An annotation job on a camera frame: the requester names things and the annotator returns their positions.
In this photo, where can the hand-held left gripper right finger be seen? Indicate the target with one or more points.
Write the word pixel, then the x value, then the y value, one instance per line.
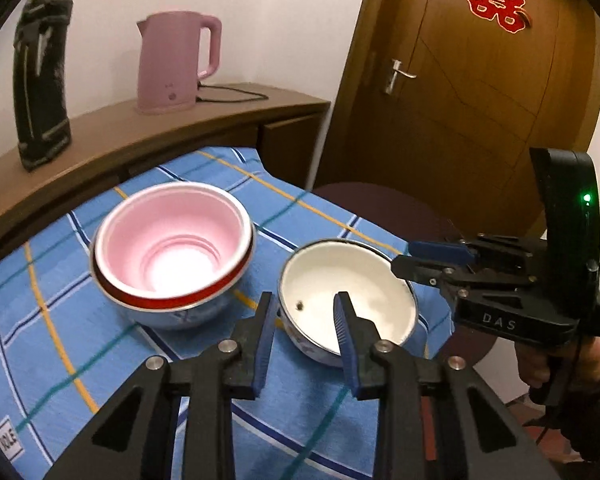
pixel 344 345

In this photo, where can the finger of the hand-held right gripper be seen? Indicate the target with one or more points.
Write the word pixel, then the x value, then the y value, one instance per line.
pixel 415 267
pixel 435 249

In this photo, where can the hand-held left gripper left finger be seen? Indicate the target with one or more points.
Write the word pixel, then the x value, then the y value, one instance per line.
pixel 264 345

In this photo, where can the white enamel bowl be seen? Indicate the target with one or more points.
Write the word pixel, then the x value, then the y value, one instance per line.
pixel 320 280

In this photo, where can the person's right hand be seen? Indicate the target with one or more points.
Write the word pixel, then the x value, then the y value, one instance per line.
pixel 530 365

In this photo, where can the dark brown round stool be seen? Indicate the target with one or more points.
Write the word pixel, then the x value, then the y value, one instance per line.
pixel 380 210

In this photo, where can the red-rimmed metal bowl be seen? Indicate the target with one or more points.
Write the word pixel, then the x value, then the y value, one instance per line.
pixel 180 317

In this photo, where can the wooden door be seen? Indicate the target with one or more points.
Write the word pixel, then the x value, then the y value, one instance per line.
pixel 480 110

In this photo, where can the pink plastic bowl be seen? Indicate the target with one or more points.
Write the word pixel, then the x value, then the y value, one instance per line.
pixel 130 240

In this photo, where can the blue plaid tablecloth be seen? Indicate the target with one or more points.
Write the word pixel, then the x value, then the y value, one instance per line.
pixel 55 360

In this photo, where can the brown wooden cabinet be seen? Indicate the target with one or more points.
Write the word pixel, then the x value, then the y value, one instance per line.
pixel 105 130

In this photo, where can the pink electric kettle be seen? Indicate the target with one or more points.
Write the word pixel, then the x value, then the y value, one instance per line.
pixel 165 65

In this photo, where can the black thermos flask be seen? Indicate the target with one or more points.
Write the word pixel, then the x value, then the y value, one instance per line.
pixel 37 90

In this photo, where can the wooden door frame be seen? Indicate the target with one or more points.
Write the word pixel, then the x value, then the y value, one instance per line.
pixel 350 110

